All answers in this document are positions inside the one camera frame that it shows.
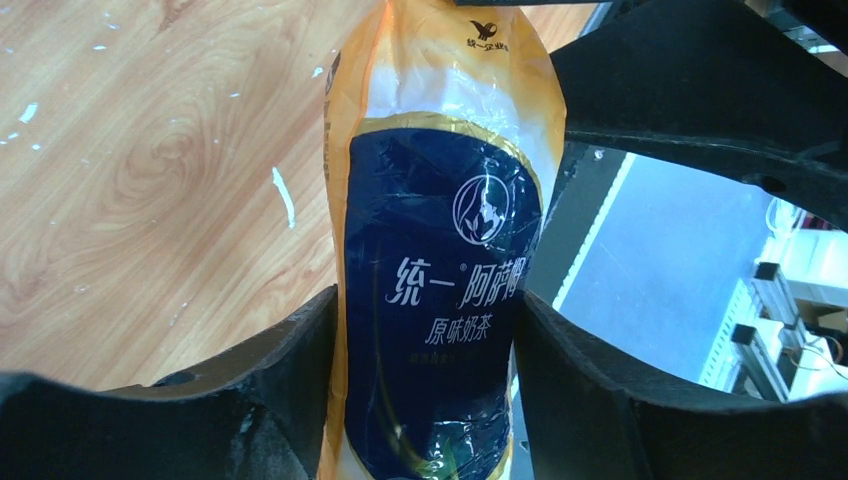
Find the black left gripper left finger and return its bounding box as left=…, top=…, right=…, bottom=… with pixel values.
left=1, top=287, right=337, bottom=479

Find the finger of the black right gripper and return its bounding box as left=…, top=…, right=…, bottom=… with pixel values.
left=551, top=1, right=847, bottom=228

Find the yellow blue milk tea bottle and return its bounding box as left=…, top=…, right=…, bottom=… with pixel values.
left=317, top=1, right=566, bottom=479

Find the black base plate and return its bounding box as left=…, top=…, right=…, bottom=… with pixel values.
left=527, top=141, right=625, bottom=303

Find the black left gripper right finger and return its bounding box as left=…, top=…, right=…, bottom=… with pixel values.
left=515, top=293, right=847, bottom=480

